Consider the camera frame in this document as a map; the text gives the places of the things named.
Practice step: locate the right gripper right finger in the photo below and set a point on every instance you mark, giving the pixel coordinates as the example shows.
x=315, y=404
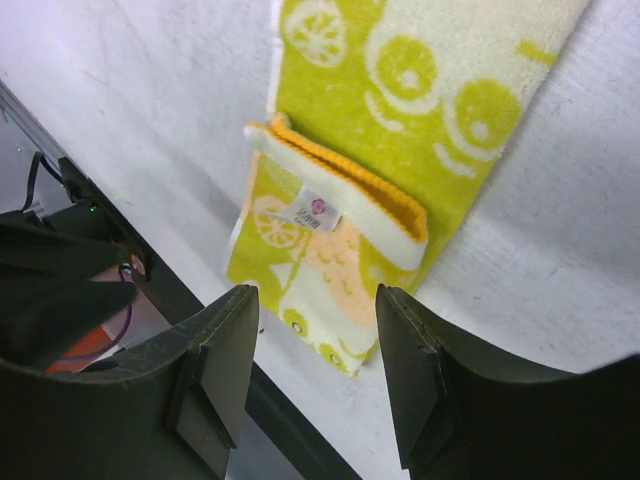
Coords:
x=463, y=408

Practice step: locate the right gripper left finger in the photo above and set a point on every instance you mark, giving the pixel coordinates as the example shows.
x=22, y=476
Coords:
x=168, y=408

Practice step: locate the aluminium frame rail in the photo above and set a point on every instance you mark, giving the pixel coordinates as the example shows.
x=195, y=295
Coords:
x=21, y=138

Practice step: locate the yellow green towel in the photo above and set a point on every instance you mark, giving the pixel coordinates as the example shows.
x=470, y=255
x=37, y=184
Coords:
x=384, y=120

